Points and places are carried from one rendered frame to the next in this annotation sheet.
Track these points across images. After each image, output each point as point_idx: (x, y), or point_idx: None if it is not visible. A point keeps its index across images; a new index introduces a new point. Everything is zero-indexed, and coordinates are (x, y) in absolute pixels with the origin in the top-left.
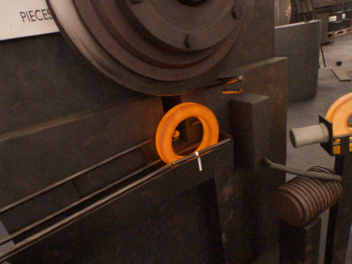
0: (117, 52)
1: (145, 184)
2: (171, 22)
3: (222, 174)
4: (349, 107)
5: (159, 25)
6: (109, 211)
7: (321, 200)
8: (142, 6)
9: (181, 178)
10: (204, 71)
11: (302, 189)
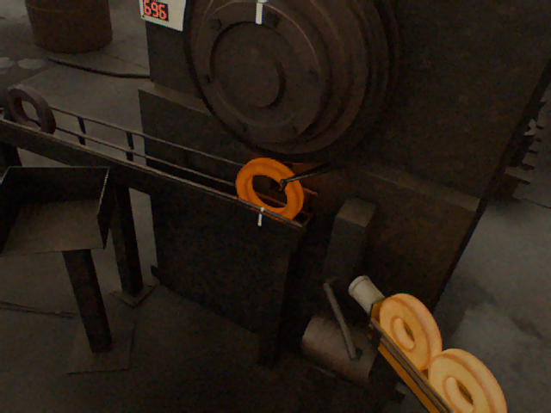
0: None
1: (209, 194)
2: (232, 106)
3: (280, 246)
4: (399, 310)
5: (218, 104)
6: (181, 189)
7: (328, 355)
8: (208, 87)
9: (239, 216)
10: (280, 151)
11: (324, 330)
